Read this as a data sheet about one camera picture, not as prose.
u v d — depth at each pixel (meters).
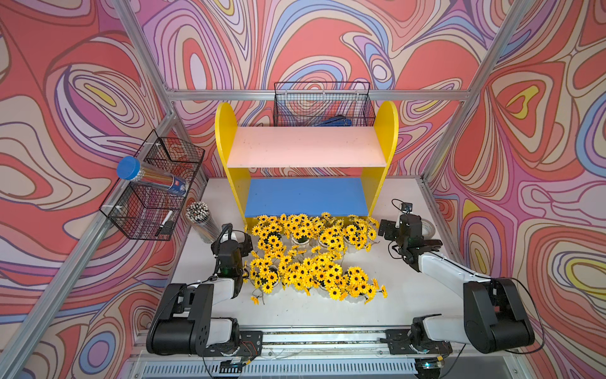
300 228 0.84
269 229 0.84
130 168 0.63
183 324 0.43
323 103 0.96
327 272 0.74
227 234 0.75
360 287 0.70
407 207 0.78
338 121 0.88
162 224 0.72
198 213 0.84
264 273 0.72
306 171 1.22
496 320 0.42
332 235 0.82
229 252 0.69
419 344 0.67
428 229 0.99
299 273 0.73
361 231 0.84
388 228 0.82
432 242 0.95
